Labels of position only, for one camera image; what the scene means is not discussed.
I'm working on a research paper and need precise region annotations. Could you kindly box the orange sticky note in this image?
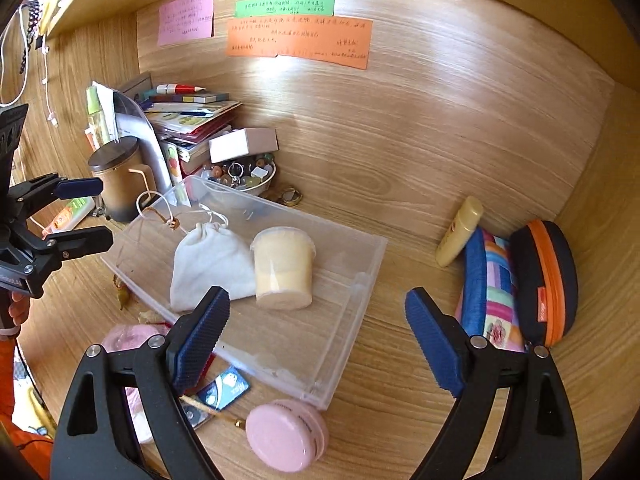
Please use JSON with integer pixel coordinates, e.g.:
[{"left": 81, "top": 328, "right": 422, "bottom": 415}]
[{"left": 226, "top": 14, "right": 373, "bottom": 70}]

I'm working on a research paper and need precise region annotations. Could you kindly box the pink round compact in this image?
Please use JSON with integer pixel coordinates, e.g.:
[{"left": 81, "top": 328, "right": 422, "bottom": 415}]
[{"left": 245, "top": 399, "right": 329, "bottom": 472}]

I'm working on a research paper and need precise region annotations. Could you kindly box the yellow lotion tube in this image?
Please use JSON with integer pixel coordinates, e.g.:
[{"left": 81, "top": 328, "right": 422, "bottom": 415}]
[{"left": 435, "top": 196, "right": 484, "bottom": 268}]

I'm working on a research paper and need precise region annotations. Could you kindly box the clear plastic storage bin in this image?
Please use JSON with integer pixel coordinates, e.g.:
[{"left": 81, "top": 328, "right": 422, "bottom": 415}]
[{"left": 104, "top": 177, "right": 387, "bottom": 410}]

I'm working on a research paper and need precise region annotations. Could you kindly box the green sticky note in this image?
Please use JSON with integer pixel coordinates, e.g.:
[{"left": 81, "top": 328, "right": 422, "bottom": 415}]
[{"left": 234, "top": 0, "right": 335, "bottom": 18}]

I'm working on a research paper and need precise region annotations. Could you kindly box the blue foil packet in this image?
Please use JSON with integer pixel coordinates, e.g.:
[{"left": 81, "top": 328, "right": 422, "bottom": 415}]
[{"left": 196, "top": 366, "right": 250, "bottom": 411}]

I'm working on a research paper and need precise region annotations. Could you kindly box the pink sticky note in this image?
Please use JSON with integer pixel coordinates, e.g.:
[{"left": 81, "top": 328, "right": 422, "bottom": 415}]
[{"left": 157, "top": 0, "right": 214, "bottom": 47}]

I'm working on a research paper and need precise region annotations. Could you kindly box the white bowl of trinkets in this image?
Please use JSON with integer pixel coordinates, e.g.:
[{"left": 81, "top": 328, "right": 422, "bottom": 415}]
[{"left": 200, "top": 153, "right": 277, "bottom": 196}]

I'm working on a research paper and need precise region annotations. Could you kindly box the white charging cable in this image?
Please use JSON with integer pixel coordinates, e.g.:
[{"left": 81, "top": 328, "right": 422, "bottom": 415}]
[{"left": 0, "top": 1, "right": 59, "bottom": 129}]

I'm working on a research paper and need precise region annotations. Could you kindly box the cream plastic cup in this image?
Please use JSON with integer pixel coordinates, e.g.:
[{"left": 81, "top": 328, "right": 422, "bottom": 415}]
[{"left": 250, "top": 226, "right": 316, "bottom": 310}]

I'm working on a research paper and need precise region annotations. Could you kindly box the green orange cream tube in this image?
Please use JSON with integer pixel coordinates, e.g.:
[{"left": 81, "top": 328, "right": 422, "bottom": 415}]
[{"left": 42, "top": 197, "right": 96, "bottom": 238}]

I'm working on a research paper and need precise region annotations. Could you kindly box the white cardboard box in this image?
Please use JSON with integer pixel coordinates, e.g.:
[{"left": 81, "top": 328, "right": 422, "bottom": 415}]
[{"left": 208, "top": 128, "right": 279, "bottom": 164}]

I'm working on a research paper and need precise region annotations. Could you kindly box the person left hand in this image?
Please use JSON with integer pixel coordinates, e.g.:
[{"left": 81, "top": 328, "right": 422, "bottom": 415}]
[{"left": 0, "top": 289, "right": 30, "bottom": 339}]

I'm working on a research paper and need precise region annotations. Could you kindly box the red white marker pen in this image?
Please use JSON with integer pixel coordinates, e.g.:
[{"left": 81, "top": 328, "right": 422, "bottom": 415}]
[{"left": 155, "top": 84, "right": 206, "bottom": 96}]

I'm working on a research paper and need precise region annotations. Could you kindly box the fruit pattern booklet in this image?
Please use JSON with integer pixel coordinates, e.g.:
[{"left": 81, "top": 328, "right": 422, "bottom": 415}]
[{"left": 160, "top": 141, "right": 183, "bottom": 186}]

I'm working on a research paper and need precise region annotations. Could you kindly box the white folder with papers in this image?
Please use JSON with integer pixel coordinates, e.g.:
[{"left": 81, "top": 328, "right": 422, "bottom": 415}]
[{"left": 92, "top": 73, "right": 172, "bottom": 193}]

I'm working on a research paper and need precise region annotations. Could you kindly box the black orange zip case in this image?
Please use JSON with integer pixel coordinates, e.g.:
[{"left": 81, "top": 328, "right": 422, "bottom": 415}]
[{"left": 509, "top": 219, "right": 578, "bottom": 347}]

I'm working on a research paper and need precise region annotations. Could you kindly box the colourful blue pencil pouch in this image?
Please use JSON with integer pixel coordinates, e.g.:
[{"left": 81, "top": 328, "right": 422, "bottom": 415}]
[{"left": 456, "top": 226, "right": 524, "bottom": 352}]

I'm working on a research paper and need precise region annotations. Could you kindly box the brown cord with beads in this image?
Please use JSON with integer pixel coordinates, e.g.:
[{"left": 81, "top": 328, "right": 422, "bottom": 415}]
[{"left": 112, "top": 204, "right": 182, "bottom": 311}]

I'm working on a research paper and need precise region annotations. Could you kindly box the pink rope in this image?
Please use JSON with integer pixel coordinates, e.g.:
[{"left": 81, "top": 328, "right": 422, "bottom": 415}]
[{"left": 98, "top": 322, "right": 174, "bottom": 447}]

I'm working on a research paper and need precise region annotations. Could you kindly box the stack of books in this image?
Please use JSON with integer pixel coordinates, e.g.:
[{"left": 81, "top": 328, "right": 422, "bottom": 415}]
[{"left": 141, "top": 96, "right": 242, "bottom": 177}]

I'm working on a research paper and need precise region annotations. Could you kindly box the white drawstring pouch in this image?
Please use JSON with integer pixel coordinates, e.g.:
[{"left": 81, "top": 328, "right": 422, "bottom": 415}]
[{"left": 169, "top": 222, "right": 256, "bottom": 312}]

